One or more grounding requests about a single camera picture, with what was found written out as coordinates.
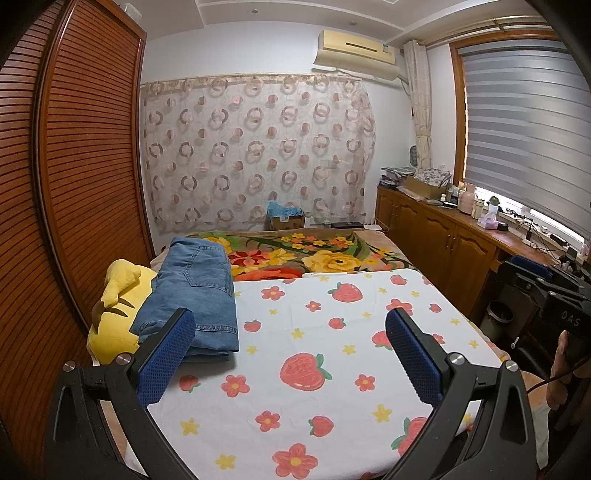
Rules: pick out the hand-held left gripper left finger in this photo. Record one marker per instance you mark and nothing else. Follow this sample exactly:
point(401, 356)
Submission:
point(166, 357)

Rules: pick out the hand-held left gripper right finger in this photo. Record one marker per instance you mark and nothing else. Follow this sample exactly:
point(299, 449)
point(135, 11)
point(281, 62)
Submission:
point(413, 360)

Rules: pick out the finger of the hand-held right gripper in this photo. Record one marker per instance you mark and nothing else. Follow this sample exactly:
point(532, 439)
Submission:
point(531, 266)

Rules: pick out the blue denim pants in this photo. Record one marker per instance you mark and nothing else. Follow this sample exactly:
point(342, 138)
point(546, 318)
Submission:
point(194, 286)

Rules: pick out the person's right hand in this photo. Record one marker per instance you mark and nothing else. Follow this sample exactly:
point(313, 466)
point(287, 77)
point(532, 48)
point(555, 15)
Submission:
point(563, 374)

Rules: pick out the pink tissue pack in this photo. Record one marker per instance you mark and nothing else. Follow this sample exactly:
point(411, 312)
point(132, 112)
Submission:
point(491, 224)

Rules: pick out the yellow plush toy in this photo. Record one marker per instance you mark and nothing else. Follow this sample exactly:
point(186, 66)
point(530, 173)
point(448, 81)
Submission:
point(115, 323)

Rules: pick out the dark waste bin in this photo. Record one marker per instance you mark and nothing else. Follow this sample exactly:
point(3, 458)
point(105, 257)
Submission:
point(497, 321)

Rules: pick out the small potted plant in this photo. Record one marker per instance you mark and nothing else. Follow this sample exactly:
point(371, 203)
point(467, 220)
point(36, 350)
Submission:
point(494, 205)

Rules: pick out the pink bottle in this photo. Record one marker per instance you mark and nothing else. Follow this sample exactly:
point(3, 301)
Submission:
point(467, 198)

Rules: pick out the wooden sideboard cabinet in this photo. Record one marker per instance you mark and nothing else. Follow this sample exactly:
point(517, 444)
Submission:
point(438, 240)

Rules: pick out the strawberry print bed sheet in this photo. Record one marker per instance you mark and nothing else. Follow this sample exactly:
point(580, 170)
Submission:
point(300, 415)

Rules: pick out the open cardboard box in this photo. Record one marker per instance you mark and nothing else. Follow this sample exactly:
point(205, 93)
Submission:
point(427, 184)

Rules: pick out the floral fleece blanket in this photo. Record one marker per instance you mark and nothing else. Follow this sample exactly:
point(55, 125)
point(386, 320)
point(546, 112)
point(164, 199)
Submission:
point(323, 258)

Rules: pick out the grey zebra window blind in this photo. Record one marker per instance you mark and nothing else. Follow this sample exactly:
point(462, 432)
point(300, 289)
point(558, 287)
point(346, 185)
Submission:
point(526, 129)

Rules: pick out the black flat box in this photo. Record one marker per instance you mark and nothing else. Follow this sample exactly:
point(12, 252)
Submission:
point(346, 225)

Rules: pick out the small round mirror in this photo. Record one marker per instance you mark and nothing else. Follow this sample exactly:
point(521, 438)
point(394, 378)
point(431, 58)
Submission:
point(413, 157)

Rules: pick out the stack of books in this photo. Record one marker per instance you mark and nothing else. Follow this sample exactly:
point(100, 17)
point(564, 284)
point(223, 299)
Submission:
point(396, 177)

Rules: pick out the cardboard box with blue cloth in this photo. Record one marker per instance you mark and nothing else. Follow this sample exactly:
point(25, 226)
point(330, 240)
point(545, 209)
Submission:
point(285, 217)

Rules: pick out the wooden louvered wardrobe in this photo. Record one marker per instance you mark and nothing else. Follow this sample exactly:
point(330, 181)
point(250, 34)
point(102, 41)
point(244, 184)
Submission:
point(69, 184)

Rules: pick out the beige tied-back curtain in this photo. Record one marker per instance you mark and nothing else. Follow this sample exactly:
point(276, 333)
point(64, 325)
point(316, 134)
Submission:
point(420, 101)

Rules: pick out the sheer circle-patterned curtain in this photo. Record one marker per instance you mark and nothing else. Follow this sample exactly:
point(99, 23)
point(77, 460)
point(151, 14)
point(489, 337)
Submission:
point(258, 152)

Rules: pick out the cream wall air conditioner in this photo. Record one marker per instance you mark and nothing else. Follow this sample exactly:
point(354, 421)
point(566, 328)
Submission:
point(355, 53)

